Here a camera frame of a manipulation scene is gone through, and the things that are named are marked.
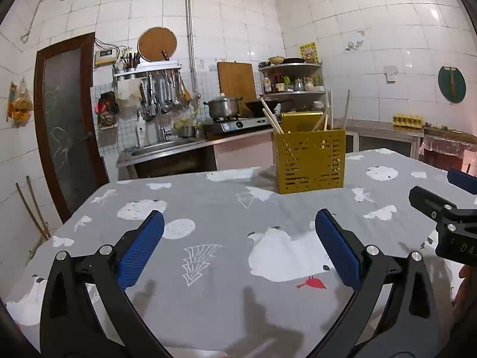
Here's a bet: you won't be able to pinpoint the steel pot with lid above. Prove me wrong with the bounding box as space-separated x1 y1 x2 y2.
203 96 244 120

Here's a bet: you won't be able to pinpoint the white detergent bottle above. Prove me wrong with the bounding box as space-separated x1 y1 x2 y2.
135 115 148 146

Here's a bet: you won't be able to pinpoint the yellow slotted utensil holder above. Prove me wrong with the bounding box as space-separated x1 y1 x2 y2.
273 111 346 195

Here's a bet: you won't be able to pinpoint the yellow egg carton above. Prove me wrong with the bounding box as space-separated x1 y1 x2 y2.
392 114 425 128

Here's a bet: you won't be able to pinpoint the yellow wall poster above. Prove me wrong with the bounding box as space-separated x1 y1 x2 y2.
299 42 319 64

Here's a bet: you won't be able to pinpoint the steel sink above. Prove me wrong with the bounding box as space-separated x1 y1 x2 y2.
119 138 204 159

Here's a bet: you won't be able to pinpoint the black wok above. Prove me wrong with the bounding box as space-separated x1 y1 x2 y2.
244 99 291 117

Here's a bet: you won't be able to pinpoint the round wooden board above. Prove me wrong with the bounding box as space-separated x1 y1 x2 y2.
137 26 178 63

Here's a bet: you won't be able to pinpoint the row of seasoning bottles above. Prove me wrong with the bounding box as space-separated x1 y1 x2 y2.
263 75 323 93

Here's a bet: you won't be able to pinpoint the steel corner shelf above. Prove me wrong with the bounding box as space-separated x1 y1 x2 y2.
258 62 326 112

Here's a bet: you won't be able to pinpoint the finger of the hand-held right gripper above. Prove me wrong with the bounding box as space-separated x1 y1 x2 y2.
409 186 460 234
447 169 477 195

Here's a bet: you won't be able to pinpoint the red and black hanging item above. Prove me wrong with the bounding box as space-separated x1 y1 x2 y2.
96 91 120 114

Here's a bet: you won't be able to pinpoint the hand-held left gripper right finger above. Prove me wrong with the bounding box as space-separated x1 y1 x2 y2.
315 209 439 358

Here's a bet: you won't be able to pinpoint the hanging white cloth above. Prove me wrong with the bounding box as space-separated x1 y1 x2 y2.
115 80 144 109

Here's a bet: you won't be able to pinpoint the beige wall box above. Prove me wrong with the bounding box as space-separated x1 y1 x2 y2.
94 49 118 68

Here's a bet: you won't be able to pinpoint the row of hanging kitchen utensils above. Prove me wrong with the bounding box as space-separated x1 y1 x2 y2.
140 71 194 120

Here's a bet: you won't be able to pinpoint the hanging plastic bag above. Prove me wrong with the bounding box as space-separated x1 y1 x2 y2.
7 78 34 127

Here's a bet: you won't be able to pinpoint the steel wall utensil rack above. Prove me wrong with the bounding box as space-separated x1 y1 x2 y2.
114 61 183 79

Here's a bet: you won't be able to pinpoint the rectangular wooden cutting board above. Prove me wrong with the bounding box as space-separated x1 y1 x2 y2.
217 61 258 103

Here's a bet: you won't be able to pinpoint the leaning wooden sticks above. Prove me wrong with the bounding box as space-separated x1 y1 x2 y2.
15 175 51 243

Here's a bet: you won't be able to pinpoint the green round wall board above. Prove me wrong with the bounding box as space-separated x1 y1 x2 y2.
438 66 466 104

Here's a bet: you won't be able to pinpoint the person's right hand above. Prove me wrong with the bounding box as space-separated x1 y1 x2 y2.
452 265 477 318

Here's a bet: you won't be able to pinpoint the gas stove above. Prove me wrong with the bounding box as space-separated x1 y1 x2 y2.
203 117 276 137

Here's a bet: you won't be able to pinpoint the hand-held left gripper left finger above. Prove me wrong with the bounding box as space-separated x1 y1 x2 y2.
39 210 172 358

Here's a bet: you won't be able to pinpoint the side table with lace cover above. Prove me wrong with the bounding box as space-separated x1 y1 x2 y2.
419 127 477 174

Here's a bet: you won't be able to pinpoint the grey printed tablecloth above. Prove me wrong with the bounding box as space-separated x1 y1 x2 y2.
4 148 477 358

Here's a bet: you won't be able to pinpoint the kitchen counter cabinet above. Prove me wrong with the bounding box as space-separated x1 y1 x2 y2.
116 119 425 180

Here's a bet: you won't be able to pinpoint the brown frosted glass door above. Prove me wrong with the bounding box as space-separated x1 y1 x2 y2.
34 33 110 224

